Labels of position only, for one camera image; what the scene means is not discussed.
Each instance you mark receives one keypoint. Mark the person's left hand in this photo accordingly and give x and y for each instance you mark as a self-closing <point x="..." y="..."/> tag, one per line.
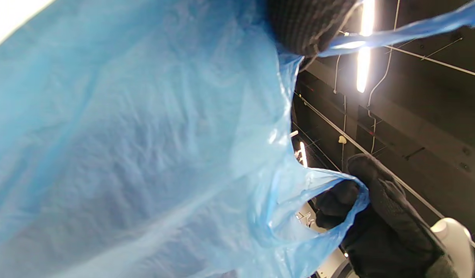
<point x="307" y="23"/>

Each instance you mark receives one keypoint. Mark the person's right hand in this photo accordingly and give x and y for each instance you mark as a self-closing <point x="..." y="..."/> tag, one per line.
<point x="384" y="239"/>

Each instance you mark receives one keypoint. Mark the blue plastic bag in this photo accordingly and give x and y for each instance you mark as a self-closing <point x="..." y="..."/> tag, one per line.
<point x="145" y="135"/>

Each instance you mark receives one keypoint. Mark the ceiling strip light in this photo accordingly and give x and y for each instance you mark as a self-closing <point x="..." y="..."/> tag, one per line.
<point x="364" y="65"/>
<point x="303" y="154"/>

